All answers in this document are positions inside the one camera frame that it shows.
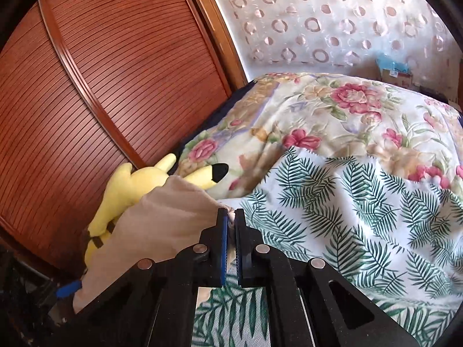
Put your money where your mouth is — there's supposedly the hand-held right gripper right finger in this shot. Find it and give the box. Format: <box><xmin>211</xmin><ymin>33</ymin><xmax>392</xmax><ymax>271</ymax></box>
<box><xmin>234</xmin><ymin>208</ymin><xmax>424</xmax><ymax>347</ymax></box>

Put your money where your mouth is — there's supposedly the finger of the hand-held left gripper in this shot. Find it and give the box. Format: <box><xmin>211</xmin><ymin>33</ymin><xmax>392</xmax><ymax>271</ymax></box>
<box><xmin>56</xmin><ymin>279</ymin><xmax>82</xmax><ymax>299</ymax></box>

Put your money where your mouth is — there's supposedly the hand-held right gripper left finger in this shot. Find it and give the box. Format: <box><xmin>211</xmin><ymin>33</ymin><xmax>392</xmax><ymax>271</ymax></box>
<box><xmin>54</xmin><ymin>208</ymin><xmax>228</xmax><ymax>347</ymax></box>

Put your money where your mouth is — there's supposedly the beige printed t-shirt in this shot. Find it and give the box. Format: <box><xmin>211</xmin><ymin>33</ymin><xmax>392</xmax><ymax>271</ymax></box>
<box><xmin>72</xmin><ymin>175</ymin><xmax>232</xmax><ymax>315</ymax></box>

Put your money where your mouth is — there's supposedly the yellow plush toy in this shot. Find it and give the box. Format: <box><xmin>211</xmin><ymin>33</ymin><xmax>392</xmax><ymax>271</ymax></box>
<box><xmin>84</xmin><ymin>154</ymin><xmax>230</xmax><ymax>275</ymax></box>

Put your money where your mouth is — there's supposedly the palm leaf blanket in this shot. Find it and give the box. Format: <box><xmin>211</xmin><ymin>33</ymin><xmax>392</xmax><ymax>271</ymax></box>
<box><xmin>192</xmin><ymin>146</ymin><xmax>463</xmax><ymax>347</ymax></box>

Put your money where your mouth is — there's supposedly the navy bed sheet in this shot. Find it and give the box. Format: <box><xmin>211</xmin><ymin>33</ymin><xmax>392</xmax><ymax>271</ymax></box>
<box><xmin>181</xmin><ymin>85</ymin><xmax>254</xmax><ymax>145</ymax></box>

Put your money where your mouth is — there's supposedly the floral quilt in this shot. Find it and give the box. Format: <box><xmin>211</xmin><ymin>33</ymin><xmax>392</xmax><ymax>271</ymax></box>
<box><xmin>174</xmin><ymin>71</ymin><xmax>463</xmax><ymax>201</ymax></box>

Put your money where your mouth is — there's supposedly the wooden slatted headboard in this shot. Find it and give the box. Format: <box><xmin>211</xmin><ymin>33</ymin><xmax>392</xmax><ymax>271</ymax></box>
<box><xmin>0</xmin><ymin>0</ymin><xmax>248</xmax><ymax>272</ymax></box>

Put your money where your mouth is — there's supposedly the box with blue items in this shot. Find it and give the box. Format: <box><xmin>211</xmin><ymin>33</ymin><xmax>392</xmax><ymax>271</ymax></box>
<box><xmin>374</xmin><ymin>53</ymin><xmax>414</xmax><ymax>87</ymax></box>

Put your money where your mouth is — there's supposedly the sheer circle pattern curtain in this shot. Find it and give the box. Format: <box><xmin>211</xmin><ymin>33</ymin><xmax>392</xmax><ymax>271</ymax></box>
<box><xmin>201</xmin><ymin>0</ymin><xmax>462</xmax><ymax>76</ymax></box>

